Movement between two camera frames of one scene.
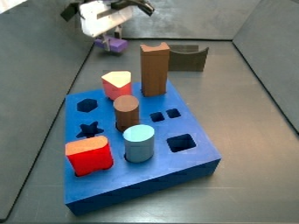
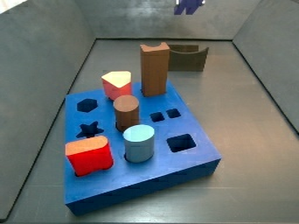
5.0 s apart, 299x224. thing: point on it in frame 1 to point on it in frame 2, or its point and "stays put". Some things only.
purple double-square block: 118,45 to 191,5
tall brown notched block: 154,59 stays put
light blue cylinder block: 139,143 stays put
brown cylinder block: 126,108 stays put
